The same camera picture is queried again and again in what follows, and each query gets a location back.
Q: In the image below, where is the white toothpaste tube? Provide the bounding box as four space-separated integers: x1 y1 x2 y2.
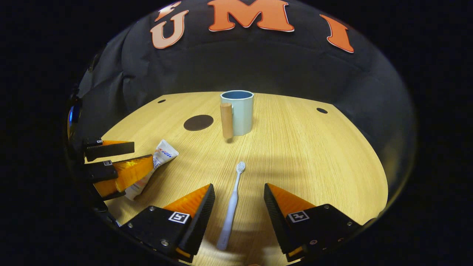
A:
125 139 180 201

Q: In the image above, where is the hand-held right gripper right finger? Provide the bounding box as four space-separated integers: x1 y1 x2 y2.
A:
263 183 375 263

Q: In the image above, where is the black backdrop cloth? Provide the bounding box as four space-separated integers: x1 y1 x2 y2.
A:
72 0 416 222

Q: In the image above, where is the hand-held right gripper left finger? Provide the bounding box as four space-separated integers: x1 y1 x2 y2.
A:
120 183 216 263

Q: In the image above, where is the white toothbrush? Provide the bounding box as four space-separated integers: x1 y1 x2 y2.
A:
216 161 246 251

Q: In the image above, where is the dark brown round coaster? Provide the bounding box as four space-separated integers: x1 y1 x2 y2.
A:
184 115 214 132

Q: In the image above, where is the pale blue cup wooden handle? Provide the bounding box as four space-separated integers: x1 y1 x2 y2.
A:
220 90 255 140

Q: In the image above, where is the wooden desktop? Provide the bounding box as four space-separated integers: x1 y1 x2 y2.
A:
83 91 388 266

